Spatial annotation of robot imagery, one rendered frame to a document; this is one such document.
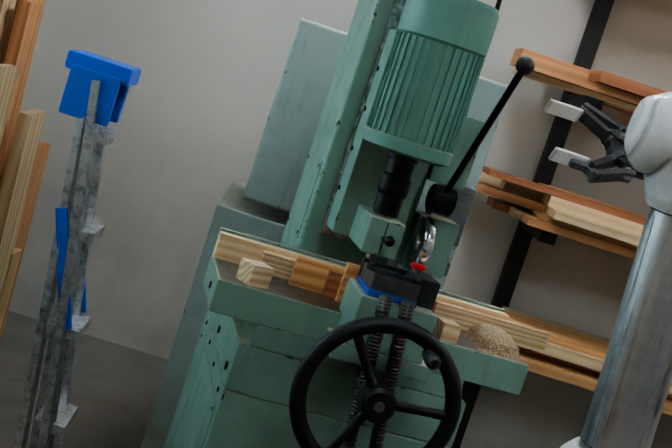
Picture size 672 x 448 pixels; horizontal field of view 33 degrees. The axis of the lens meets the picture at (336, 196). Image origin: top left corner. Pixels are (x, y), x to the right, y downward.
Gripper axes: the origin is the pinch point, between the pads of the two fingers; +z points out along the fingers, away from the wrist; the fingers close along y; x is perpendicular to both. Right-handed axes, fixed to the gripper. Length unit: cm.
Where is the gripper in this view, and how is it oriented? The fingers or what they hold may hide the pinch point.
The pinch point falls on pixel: (555, 130)
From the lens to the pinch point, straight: 212.9
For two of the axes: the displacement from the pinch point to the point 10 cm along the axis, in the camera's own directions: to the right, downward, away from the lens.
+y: 0.7, -7.0, 7.1
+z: -9.4, -2.9, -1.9
